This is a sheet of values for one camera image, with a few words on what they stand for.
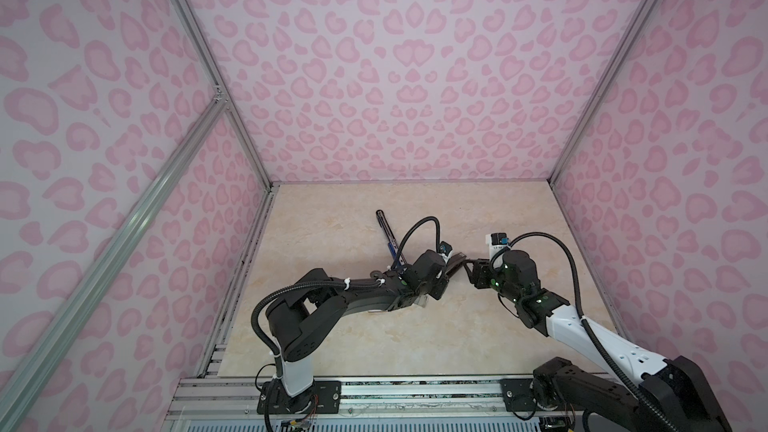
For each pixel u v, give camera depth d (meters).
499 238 0.73
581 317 0.54
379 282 0.59
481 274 0.73
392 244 1.00
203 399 0.75
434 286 0.78
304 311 0.50
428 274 0.69
